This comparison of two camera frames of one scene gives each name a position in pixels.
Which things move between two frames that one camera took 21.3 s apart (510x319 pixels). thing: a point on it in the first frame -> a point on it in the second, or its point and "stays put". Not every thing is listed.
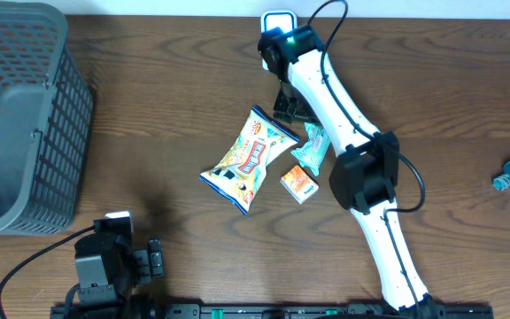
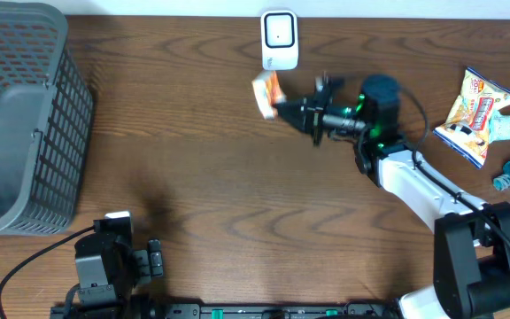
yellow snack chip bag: x=240 y=177 -> x=467 y=127
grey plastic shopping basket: x=32 y=120 stays put
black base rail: x=251 y=311 stays put
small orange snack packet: x=300 y=184 -> x=267 y=92
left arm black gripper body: x=146 y=260 stays put
